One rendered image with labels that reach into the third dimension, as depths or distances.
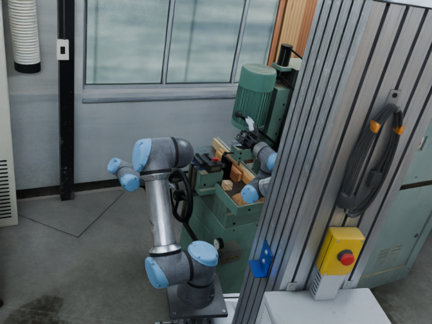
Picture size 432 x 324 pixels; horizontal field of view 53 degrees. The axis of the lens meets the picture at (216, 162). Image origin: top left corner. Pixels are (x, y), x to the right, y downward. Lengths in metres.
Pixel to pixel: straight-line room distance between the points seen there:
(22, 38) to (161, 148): 1.55
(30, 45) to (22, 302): 1.52
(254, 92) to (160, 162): 0.75
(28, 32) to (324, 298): 2.26
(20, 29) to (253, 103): 1.47
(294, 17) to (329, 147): 2.64
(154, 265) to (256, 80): 1.01
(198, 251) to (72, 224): 1.87
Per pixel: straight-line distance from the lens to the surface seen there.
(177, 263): 1.59
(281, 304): 1.27
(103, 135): 3.47
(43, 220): 3.43
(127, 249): 3.17
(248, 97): 2.15
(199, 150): 2.58
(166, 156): 1.57
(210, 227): 2.45
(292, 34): 3.66
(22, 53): 2.93
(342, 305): 1.35
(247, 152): 2.34
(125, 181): 1.92
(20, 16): 2.88
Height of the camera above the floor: 2.13
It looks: 29 degrees down
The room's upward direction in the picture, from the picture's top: 11 degrees clockwise
